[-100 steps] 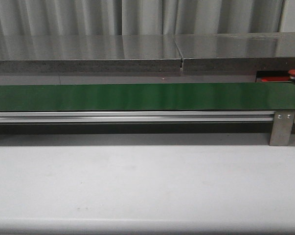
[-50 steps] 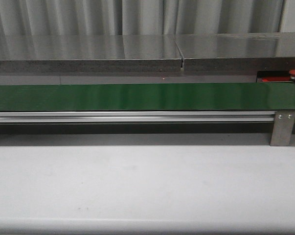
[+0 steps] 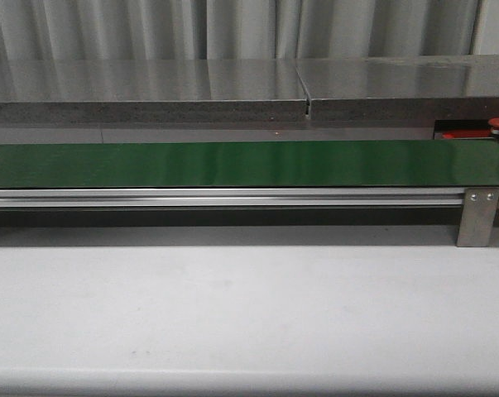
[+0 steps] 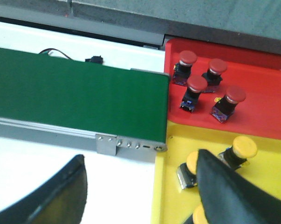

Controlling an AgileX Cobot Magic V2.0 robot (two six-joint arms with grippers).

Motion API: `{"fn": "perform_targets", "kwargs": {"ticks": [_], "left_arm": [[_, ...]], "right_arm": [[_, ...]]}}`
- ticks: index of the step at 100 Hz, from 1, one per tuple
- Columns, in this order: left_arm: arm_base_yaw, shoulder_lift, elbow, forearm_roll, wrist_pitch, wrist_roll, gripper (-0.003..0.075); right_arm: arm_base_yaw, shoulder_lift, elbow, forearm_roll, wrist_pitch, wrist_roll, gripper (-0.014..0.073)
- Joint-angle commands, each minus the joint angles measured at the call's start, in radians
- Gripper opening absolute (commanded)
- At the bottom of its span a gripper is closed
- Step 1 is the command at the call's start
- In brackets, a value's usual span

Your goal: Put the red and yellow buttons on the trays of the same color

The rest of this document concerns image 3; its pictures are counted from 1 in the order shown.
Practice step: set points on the aluminium conveyor side rail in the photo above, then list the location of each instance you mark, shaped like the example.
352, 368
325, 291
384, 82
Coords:
13, 199

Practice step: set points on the steel conveyor support bracket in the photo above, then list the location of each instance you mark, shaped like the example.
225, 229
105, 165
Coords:
479, 211

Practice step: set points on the red bin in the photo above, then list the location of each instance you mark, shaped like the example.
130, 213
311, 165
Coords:
469, 134

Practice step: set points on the grey pleated curtain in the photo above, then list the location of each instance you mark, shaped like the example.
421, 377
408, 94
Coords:
186, 30

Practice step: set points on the right grey stone countertop slab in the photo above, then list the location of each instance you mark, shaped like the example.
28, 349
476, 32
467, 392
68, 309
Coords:
424, 88

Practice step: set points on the grey stone countertop slab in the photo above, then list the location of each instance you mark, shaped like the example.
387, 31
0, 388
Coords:
150, 91
424, 88

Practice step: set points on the left grey stone countertop slab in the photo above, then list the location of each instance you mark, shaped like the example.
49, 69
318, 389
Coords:
150, 91

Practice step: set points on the green conveyor belt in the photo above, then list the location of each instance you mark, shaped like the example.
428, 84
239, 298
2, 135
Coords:
262, 164

